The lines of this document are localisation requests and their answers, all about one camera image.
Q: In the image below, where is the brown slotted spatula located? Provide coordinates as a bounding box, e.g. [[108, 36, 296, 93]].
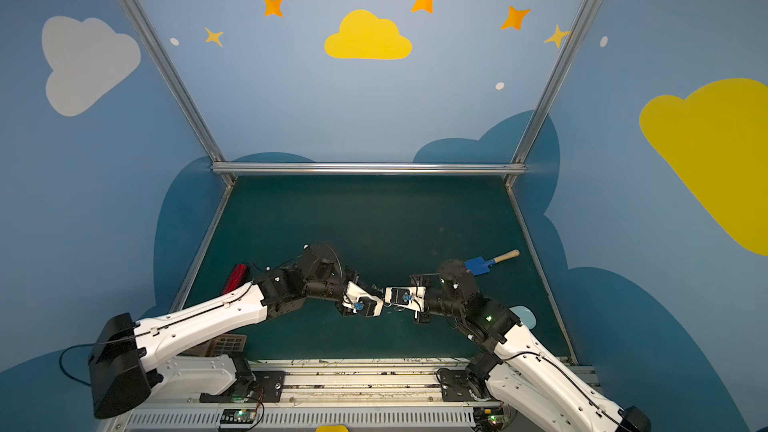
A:
[[180, 333, 248, 357]]

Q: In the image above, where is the right side frame bar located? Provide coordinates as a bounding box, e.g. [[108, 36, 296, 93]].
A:
[[505, 182, 580, 365]]

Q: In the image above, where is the aluminium frame post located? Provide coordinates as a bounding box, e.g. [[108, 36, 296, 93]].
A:
[[117, 0, 226, 165], [504, 0, 603, 192]]

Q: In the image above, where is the yellow object bottom edge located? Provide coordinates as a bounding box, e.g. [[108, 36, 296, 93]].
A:
[[315, 425, 349, 432]]

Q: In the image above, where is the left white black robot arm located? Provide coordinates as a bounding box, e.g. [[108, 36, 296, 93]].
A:
[[85, 244, 384, 420]]

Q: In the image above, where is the back aluminium frame bar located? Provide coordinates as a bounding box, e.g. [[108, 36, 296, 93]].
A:
[[212, 162, 526, 176]]

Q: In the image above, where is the light blue spatula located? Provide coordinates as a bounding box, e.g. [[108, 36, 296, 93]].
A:
[[510, 305, 537, 330]]

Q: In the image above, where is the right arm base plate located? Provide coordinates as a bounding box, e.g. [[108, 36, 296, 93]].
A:
[[435, 368, 494, 402]]

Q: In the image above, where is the green circuit board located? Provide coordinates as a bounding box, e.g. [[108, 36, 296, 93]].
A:
[[472, 407, 517, 432], [218, 409, 259, 431]]

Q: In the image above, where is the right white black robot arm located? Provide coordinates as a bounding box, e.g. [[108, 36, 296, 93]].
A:
[[387, 260, 652, 431]]

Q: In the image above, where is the white slotted cable duct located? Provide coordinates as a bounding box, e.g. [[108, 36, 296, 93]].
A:
[[115, 407, 474, 431]]

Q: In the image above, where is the red cylindrical bottle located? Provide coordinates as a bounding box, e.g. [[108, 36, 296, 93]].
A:
[[222, 263, 249, 294]]

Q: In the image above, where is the right aluminium frame post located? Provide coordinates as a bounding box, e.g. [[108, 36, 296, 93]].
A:
[[504, 0, 603, 192]]

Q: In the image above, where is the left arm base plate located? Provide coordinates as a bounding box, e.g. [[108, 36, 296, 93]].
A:
[[199, 370, 286, 404]]

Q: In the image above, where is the left aluminium frame post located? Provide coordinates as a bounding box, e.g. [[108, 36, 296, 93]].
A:
[[117, 0, 226, 165]]

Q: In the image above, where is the right green circuit board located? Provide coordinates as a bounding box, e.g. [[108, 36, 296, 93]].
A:
[[472, 407, 517, 432]]

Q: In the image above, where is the aluminium mounting rail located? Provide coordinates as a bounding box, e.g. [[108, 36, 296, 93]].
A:
[[98, 358, 604, 409]]

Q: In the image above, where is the left side frame bar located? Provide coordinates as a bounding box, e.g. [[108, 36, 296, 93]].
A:
[[169, 185, 234, 312]]

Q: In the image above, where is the blue toy shovel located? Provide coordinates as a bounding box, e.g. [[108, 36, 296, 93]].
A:
[[464, 249, 520, 276]]

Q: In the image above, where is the left green circuit board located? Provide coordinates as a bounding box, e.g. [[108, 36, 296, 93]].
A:
[[218, 409, 259, 431]]

